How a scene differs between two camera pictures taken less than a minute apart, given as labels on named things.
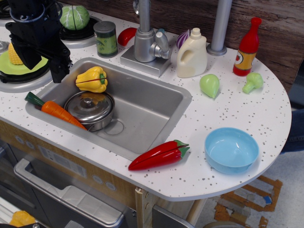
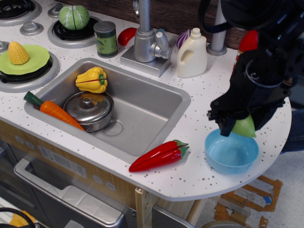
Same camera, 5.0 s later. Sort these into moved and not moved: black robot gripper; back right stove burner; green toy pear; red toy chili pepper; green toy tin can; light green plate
Moved: black robot gripper; green toy pear
Not moved: green toy tin can; red toy chili pepper; back right stove burner; light green plate
